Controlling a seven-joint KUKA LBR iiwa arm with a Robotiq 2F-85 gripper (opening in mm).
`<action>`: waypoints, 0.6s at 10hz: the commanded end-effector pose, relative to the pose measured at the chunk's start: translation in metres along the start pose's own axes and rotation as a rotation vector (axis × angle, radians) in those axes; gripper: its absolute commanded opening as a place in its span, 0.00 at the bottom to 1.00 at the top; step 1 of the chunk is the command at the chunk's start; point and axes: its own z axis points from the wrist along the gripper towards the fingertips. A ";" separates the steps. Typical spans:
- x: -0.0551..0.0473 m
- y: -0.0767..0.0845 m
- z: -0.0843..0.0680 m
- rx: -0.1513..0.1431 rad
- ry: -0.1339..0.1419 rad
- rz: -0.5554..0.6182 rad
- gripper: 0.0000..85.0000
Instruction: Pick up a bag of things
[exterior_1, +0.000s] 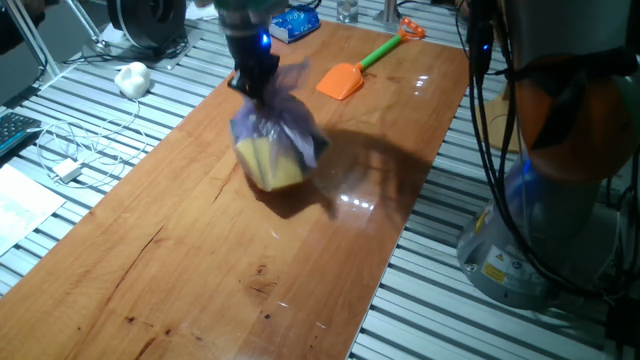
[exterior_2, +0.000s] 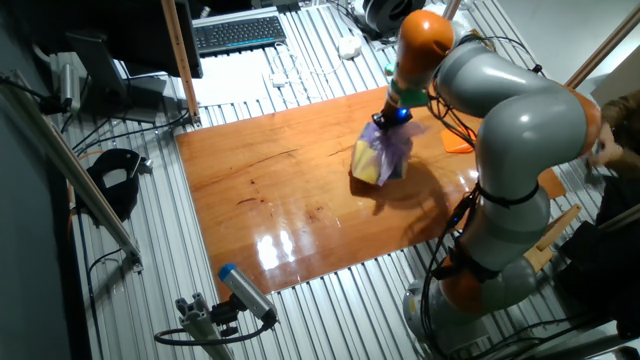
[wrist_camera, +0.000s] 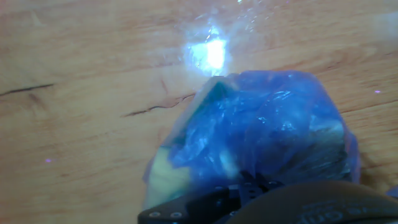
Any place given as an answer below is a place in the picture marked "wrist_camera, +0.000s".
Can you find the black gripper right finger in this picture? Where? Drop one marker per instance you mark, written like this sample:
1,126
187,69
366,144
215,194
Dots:
265,184

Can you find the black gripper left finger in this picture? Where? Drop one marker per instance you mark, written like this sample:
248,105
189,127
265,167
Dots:
199,207

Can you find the purple plastic bag of things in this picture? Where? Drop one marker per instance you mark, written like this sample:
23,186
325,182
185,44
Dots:
264,124

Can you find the glossy wooden board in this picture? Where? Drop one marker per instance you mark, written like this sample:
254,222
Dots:
77,124

